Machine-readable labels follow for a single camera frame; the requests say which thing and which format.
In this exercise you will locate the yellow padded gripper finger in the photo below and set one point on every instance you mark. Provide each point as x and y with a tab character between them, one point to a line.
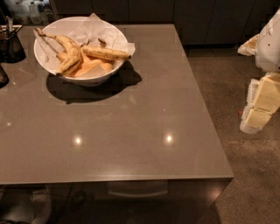
267	95

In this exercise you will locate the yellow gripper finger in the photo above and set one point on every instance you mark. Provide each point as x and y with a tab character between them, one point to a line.
256	118

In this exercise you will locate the straight spotted banana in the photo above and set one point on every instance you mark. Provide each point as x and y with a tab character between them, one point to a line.
105	53

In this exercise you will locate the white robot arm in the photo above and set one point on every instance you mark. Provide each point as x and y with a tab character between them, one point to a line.
265	47

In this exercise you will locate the white bowl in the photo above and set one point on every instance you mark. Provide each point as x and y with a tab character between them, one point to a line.
87	78

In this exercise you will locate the curved spotted banana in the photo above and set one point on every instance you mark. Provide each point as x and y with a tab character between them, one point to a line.
73	53

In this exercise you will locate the dark cabinet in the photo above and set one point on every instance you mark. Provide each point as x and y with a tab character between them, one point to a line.
198	22

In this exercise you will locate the orange fruit pieces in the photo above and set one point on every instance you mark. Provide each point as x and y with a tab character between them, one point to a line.
88	65

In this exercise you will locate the white paper liner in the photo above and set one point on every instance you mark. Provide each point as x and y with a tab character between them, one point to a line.
93	29

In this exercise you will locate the plastic bottles on shelf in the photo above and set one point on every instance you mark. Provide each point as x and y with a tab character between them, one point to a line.
30	12

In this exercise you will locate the dark round object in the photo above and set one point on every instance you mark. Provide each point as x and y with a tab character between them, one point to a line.
4	79

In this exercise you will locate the black mesh pen holder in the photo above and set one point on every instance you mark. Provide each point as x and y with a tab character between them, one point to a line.
11	49

